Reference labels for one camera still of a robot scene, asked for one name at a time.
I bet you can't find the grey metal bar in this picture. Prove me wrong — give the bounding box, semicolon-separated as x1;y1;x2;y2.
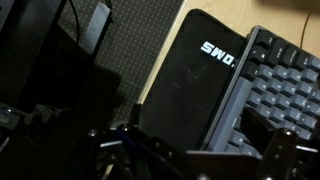
79;1;113;58

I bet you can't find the dark grey mechanical keyboard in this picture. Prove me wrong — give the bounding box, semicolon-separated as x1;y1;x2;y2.
199;24;320;160

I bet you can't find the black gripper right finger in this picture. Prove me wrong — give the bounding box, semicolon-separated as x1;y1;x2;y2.
240;105;320;180

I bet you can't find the black monitor stand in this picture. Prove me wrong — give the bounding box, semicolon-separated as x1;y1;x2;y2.
0;0;98;112

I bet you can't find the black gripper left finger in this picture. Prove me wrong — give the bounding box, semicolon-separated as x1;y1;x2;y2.
87;122;188;180

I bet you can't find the thin black keyboard cable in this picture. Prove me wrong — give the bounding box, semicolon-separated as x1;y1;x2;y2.
299;11;313;50

